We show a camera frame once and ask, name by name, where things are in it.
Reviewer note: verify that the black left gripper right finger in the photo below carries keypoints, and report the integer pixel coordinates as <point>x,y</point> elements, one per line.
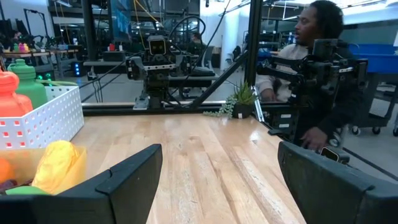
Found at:
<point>335,199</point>

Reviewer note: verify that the orange toy fruit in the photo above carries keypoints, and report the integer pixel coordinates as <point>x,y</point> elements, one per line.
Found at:
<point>5,171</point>

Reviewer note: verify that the dark red toy grapes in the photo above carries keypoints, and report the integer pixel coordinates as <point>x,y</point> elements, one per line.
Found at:
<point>14,185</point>

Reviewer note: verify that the black aluminium table frame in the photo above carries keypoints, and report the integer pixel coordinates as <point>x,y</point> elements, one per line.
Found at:
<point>253,40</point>

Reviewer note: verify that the yellow translucent plastic bin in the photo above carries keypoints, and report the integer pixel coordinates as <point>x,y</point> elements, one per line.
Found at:
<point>79,168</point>

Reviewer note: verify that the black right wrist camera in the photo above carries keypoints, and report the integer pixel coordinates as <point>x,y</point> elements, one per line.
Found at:
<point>157,46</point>

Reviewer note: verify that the small potted succulent plant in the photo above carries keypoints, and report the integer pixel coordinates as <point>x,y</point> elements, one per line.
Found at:
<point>242,99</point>

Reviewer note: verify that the black controller box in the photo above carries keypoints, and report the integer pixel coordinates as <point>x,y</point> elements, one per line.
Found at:
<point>283,119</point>

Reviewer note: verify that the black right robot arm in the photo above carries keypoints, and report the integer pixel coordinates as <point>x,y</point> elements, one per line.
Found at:
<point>157,90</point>

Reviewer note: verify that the person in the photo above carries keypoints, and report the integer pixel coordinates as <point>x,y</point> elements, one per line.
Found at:
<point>196,46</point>
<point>314,25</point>

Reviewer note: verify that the white perforated plastic basket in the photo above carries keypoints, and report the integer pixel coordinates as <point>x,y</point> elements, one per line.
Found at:
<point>53,121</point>

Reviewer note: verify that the orange squeeze bottle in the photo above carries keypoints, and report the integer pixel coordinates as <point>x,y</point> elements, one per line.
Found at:
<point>12,102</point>

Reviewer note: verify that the green squeeze bottle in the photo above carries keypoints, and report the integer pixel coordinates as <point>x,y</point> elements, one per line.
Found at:
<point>29,90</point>

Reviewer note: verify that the workbench with clutter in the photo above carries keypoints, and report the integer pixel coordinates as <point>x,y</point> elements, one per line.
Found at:
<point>40,53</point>

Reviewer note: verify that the black handheld device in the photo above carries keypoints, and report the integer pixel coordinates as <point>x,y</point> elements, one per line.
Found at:
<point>334,154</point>

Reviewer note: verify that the black wheeled cart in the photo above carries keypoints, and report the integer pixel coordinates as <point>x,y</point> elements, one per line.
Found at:
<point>379,102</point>

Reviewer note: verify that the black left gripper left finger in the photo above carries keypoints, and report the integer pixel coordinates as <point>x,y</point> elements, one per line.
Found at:
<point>87,208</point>

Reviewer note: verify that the blue plastic bin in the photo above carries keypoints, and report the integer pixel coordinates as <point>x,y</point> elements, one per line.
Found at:
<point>376,59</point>

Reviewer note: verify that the green toy apple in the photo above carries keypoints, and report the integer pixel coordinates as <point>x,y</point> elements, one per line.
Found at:
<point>26,190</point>

